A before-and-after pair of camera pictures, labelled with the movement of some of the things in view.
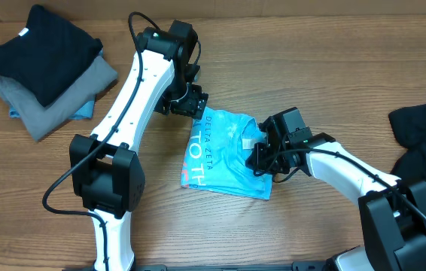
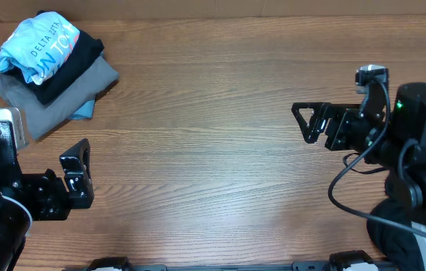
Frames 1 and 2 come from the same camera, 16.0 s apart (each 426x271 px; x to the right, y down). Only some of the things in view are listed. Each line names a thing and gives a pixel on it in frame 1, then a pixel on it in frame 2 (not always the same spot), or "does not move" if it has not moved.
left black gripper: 194,106 → 57,205
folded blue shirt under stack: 86,112 does not move
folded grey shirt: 40,119 does not move
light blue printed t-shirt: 220,143 → 39,47
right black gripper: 259,157 → 339,117
